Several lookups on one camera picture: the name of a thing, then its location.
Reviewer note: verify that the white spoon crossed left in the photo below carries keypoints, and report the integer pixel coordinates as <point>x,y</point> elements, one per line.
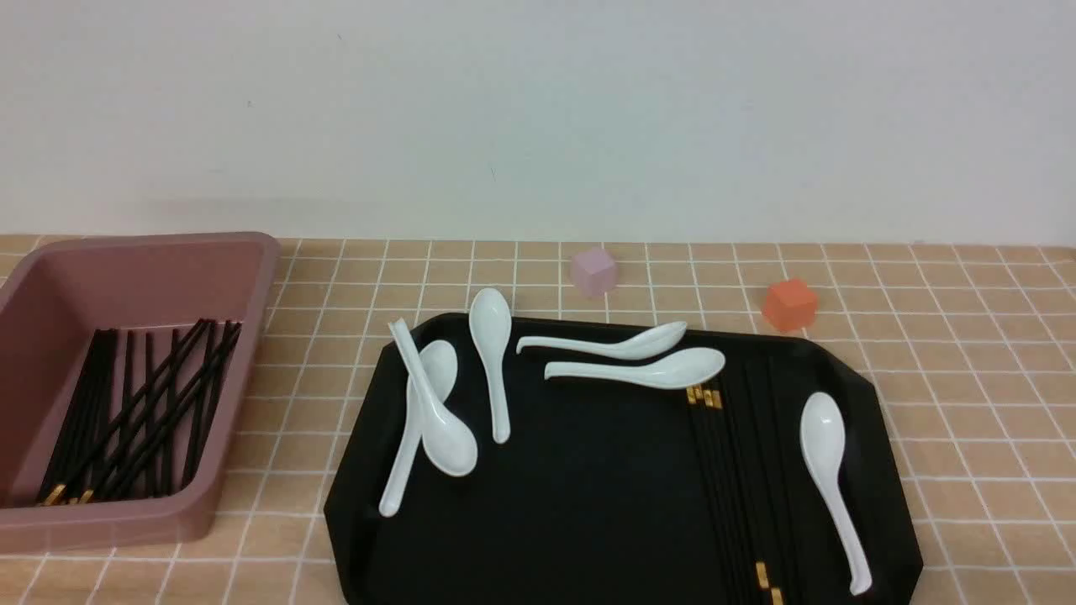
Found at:
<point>448,442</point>

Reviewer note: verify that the white spoon right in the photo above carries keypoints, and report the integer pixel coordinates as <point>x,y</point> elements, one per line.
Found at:
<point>822,438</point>

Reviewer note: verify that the white spoon far left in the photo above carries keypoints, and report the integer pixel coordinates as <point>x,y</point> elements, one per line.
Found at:
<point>402,458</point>

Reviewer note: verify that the black plastic tray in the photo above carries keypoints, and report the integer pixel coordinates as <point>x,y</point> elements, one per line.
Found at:
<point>599,495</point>

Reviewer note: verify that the white spoon upright centre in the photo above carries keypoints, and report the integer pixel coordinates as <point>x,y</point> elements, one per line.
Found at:
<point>490,325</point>

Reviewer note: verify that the orange cube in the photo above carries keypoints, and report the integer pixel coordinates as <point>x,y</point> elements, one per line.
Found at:
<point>790,305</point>

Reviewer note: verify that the white spoon horizontal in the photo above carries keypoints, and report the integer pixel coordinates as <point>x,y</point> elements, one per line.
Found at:
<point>674,371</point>
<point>649,343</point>

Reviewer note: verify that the pink cube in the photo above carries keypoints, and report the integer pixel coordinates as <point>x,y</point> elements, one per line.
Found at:
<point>594,272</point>

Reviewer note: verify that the black chopstick in bin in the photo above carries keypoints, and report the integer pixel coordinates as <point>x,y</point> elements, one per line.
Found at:
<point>107,401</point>
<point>145,421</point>
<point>79,411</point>
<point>195,436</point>
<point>120,450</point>
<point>166,450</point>

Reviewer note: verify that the pink plastic bin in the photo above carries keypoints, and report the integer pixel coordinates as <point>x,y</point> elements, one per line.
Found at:
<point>53,301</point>

